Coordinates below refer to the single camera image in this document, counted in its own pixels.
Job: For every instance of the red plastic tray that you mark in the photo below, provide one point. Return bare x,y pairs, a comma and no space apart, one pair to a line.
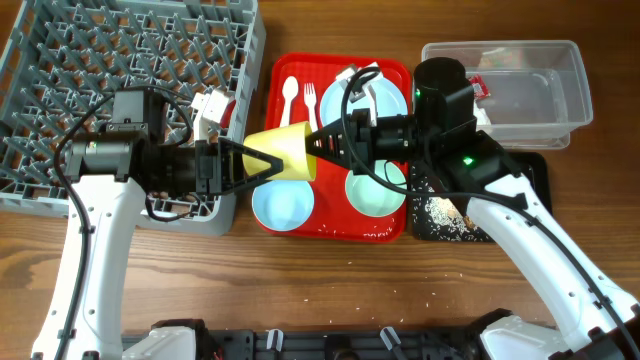
333,217

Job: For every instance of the rice and food scraps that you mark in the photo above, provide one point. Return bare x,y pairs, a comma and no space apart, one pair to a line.
437,219

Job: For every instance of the grey dishwasher rack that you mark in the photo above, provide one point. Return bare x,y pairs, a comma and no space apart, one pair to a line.
62,58

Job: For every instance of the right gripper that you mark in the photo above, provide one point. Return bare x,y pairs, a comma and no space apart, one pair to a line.
360,135

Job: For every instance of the black waste tray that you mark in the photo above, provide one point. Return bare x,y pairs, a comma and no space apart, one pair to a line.
534,167

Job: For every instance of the white napkin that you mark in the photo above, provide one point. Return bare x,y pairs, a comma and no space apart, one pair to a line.
483,122

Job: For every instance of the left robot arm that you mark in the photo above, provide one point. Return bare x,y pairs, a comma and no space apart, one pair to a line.
109,163

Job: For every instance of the light blue plate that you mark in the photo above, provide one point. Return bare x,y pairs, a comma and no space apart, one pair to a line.
389,100

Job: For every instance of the white plastic spoon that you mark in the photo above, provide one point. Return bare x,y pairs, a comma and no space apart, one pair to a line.
290,90

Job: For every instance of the clear plastic bin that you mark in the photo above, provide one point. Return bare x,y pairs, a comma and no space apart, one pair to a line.
539,88

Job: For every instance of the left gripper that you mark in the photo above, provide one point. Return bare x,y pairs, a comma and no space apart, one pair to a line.
220,167

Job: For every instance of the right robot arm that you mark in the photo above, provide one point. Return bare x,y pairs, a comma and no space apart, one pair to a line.
594,317

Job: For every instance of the yellow plastic cup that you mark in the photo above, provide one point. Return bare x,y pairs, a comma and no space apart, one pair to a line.
288,143

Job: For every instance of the light blue small bowl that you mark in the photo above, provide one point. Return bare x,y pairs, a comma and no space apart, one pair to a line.
282,205

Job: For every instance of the green bowl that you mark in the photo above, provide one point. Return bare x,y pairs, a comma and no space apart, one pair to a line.
372,199

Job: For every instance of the red sauce packet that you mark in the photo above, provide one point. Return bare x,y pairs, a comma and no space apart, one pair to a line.
481,90

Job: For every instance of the white plastic fork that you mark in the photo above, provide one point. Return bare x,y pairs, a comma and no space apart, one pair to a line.
310,100

